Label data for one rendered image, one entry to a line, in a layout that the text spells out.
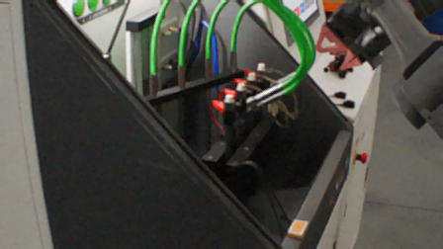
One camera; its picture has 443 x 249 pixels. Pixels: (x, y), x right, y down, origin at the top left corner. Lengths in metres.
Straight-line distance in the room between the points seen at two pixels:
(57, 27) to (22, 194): 0.45
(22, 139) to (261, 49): 0.74
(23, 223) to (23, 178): 0.14
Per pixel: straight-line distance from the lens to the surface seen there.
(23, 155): 1.35
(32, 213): 1.43
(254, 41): 1.70
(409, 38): 0.72
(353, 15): 1.08
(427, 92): 0.61
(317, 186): 1.43
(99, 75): 1.13
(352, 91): 1.92
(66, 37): 1.15
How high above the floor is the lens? 1.67
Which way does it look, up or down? 25 degrees down
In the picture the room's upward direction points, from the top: 1 degrees clockwise
